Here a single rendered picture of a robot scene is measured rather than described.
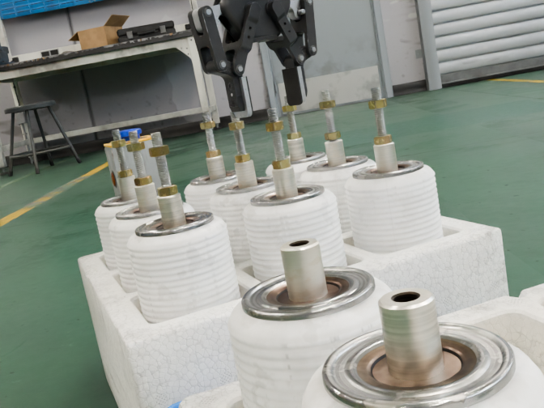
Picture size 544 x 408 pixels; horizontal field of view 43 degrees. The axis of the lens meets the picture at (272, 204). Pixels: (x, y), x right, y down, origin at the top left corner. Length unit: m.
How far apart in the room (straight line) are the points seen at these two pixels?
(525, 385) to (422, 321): 0.04
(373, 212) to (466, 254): 0.10
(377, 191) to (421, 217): 0.05
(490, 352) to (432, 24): 5.46
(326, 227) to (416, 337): 0.40
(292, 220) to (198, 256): 0.10
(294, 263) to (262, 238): 0.29
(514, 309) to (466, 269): 0.20
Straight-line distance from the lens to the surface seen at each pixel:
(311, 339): 0.35
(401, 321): 0.27
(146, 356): 0.60
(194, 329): 0.60
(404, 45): 5.77
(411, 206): 0.70
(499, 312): 0.52
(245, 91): 0.65
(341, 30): 5.70
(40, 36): 5.99
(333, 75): 5.69
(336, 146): 0.83
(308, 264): 0.37
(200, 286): 0.62
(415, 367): 0.28
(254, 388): 0.38
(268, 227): 0.65
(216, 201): 0.78
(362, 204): 0.71
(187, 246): 0.61
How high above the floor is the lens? 0.38
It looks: 11 degrees down
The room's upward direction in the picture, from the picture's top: 11 degrees counter-clockwise
